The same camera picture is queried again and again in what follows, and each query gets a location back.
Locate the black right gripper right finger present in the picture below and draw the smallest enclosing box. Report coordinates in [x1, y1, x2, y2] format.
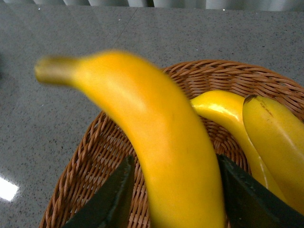
[217, 154, 304, 228]

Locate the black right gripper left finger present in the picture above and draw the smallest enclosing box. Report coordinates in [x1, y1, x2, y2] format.
[63, 155, 135, 228]

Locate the yellow banana with dark tip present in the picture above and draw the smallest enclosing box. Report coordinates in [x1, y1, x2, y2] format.
[34, 51, 226, 228]

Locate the large curved yellow banana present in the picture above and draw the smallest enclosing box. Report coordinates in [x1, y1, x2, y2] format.
[242, 95, 304, 214]

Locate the yellow banana in right basket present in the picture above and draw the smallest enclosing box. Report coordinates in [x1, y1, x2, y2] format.
[190, 90, 287, 202]

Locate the white pleated curtain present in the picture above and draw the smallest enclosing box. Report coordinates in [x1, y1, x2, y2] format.
[1, 0, 304, 12]

